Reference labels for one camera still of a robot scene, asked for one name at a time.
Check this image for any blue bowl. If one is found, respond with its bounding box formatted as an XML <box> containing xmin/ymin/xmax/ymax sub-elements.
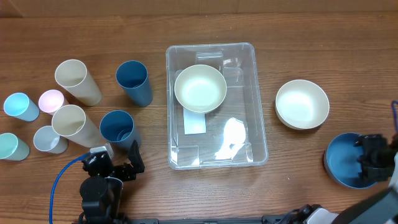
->
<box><xmin>323</xmin><ymin>133</ymin><xmax>376</xmax><ymax>189</ymax></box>

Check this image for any tall cream cup front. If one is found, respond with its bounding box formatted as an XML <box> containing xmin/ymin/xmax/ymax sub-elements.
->
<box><xmin>52</xmin><ymin>105</ymin><xmax>102</xmax><ymax>148</ymax></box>

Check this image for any tall cream cup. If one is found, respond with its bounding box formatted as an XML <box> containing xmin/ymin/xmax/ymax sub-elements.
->
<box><xmin>52</xmin><ymin>105</ymin><xmax>102</xmax><ymax>148</ymax></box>
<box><xmin>55</xmin><ymin>59</ymin><xmax>102</xmax><ymax>106</ymax></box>

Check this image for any small grey cup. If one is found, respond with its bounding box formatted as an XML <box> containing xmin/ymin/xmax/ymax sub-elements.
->
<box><xmin>33</xmin><ymin>126</ymin><xmax>68</xmax><ymax>154</ymax></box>

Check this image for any tall dark blue cup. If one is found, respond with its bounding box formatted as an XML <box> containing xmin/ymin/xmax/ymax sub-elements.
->
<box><xmin>116</xmin><ymin>60</ymin><xmax>153</xmax><ymax>107</ymax></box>
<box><xmin>99</xmin><ymin>110</ymin><xmax>142</xmax><ymax>151</ymax></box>

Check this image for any small pink cup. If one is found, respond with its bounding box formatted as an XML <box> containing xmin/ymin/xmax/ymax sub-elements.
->
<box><xmin>38</xmin><ymin>90</ymin><xmax>69</xmax><ymax>115</ymax></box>

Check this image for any small mint green cup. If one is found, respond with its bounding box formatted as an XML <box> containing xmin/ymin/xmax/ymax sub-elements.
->
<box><xmin>1</xmin><ymin>133</ymin><xmax>30</xmax><ymax>161</ymax></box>

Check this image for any cream bowl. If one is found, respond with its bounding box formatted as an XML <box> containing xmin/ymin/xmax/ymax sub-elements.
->
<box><xmin>275</xmin><ymin>80</ymin><xmax>330</xmax><ymax>130</ymax></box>
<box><xmin>174</xmin><ymin>65</ymin><xmax>227</xmax><ymax>113</ymax></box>

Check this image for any small light blue cup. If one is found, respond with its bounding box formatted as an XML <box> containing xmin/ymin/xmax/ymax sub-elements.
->
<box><xmin>3</xmin><ymin>92</ymin><xmax>40</xmax><ymax>121</ymax></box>

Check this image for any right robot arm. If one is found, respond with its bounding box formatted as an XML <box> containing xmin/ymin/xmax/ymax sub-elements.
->
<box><xmin>280</xmin><ymin>133</ymin><xmax>397</xmax><ymax>223</ymax></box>

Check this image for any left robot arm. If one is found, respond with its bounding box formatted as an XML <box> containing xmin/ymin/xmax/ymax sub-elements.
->
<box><xmin>78</xmin><ymin>140</ymin><xmax>145</xmax><ymax>223</ymax></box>

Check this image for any tall dark blue cup front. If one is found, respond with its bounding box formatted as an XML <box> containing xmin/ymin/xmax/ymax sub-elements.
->
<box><xmin>99</xmin><ymin>110</ymin><xmax>142</xmax><ymax>151</ymax></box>

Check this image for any white label in bin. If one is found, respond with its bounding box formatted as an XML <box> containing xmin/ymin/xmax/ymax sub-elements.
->
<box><xmin>183</xmin><ymin>108</ymin><xmax>206</xmax><ymax>135</ymax></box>

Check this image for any clear plastic storage bin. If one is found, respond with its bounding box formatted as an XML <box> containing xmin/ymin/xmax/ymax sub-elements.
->
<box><xmin>165</xmin><ymin>42</ymin><xmax>268</xmax><ymax>170</ymax></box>

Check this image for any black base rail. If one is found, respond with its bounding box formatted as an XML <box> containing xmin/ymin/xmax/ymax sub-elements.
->
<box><xmin>129</xmin><ymin>215</ymin><xmax>284</xmax><ymax>224</ymax></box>

